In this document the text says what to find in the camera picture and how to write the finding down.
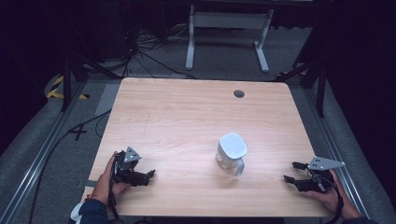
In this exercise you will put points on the yellow black floor tape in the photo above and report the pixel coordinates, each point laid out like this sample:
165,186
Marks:
57,91

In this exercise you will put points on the black metal stand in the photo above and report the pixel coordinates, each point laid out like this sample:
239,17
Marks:
313,77
66,84

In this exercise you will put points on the white metal table frame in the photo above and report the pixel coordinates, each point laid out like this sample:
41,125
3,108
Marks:
229,20

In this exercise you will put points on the person's left hand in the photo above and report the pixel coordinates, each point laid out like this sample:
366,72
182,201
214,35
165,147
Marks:
105,184

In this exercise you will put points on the grey metal floor rail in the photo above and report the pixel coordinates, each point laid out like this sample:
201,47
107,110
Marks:
37,158
333,140

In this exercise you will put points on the person's right hand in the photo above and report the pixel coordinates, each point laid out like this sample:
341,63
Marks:
330,196

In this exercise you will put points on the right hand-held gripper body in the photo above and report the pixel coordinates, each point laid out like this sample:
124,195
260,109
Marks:
320,177

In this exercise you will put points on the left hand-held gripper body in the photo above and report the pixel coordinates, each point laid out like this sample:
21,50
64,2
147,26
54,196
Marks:
127,166

